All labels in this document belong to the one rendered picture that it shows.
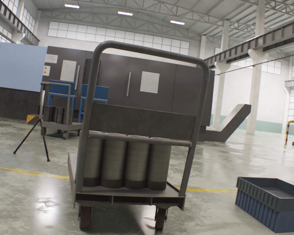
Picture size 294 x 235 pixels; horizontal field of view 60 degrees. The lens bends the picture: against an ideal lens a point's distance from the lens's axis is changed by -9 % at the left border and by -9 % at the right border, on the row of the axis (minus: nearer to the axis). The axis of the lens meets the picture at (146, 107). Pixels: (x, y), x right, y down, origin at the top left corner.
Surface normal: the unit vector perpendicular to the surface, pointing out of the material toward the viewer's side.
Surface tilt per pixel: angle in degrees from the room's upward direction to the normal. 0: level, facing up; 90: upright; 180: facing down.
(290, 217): 90
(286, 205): 90
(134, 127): 98
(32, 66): 86
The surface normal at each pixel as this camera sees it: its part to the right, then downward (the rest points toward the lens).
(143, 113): 0.28, 0.17
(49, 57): 0.16, -0.05
